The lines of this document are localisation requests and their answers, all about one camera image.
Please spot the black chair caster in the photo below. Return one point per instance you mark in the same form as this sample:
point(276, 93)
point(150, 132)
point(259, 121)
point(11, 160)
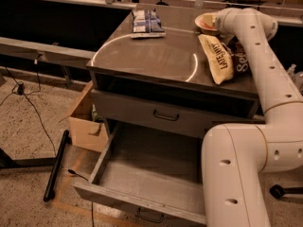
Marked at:
point(277, 191)

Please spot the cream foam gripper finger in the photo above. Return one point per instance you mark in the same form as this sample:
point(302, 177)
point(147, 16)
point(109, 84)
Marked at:
point(209, 20)

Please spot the blue white snack pack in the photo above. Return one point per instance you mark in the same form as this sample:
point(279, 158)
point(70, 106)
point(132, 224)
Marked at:
point(147, 24)

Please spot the grey metal cabinet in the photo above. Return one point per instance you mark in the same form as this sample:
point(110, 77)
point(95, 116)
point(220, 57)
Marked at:
point(172, 70)

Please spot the yellow chip bag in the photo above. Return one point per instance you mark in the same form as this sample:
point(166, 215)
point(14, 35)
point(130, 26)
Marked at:
point(220, 62)

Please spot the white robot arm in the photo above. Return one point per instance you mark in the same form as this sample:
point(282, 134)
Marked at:
point(233, 154)

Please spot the cardboard box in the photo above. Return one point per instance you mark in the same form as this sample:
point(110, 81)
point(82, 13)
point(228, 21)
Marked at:
point(84, 131)

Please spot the long grey workbench rail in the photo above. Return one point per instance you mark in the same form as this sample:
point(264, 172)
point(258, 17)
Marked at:
point(45, 52)

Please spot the red apple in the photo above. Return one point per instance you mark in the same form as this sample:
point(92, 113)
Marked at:
point(204, 25)

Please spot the brown snack bag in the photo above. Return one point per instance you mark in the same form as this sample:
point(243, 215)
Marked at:
point(238, 56)

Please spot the upper grey drawer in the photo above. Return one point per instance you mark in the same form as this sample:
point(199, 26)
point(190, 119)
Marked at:
point(153, 114)

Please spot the clear sanitizer bottle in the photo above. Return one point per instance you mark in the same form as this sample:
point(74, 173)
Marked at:
point(291, 71)

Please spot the white paper bowl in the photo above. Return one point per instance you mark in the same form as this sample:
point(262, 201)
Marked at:
point(213, 31)

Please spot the open bottom drawer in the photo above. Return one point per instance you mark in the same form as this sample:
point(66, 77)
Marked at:
point(152, 174)

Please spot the black metal bar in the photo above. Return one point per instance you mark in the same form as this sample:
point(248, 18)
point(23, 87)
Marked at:
point(49, 191)

